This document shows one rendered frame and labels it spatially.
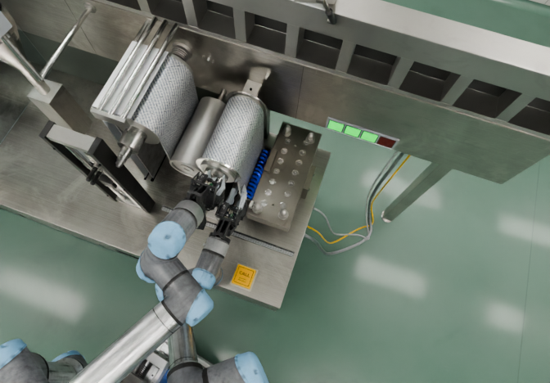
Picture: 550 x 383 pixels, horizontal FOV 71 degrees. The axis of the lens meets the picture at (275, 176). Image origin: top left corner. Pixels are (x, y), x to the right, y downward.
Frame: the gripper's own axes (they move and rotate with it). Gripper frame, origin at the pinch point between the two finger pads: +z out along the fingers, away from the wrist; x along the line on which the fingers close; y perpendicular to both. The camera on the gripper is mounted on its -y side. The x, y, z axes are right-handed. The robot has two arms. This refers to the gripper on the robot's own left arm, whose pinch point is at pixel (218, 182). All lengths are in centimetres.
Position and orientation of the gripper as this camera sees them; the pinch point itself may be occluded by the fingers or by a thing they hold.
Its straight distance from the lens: 118.3
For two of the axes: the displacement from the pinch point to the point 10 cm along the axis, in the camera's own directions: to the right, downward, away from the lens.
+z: 2.4, -4.3, 8.7
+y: 2.3, -8.4, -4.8
